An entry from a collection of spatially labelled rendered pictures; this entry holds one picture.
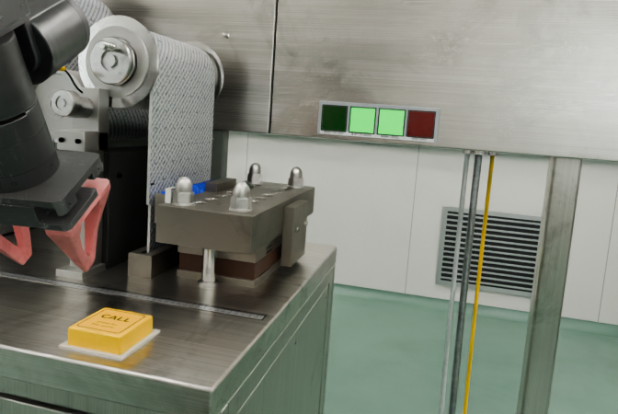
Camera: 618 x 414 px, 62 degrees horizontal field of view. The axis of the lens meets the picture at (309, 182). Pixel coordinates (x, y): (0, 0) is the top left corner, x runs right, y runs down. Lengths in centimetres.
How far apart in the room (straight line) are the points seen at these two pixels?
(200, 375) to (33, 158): 30
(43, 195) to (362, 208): 315
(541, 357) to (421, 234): 220
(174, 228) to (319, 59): 50
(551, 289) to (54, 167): 111
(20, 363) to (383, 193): 296
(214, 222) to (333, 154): 272
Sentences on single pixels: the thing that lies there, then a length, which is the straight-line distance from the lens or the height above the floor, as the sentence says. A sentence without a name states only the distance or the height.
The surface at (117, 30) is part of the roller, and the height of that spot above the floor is 130.
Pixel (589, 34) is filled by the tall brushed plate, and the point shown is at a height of 137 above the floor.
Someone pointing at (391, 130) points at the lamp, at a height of 117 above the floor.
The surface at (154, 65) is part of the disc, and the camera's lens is 88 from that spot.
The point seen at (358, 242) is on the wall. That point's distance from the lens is 354.
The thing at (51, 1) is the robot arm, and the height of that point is 126.
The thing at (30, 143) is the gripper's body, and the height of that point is 115.
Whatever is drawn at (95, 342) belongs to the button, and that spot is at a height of 91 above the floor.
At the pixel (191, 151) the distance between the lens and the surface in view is 101.
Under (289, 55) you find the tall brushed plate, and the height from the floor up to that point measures 131.
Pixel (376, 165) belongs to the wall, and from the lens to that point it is 344.
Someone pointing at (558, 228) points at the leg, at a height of 98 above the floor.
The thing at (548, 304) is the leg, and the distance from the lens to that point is 133.
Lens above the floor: 118
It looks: 7 degrees down
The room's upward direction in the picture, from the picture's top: 4 degrees clockwise
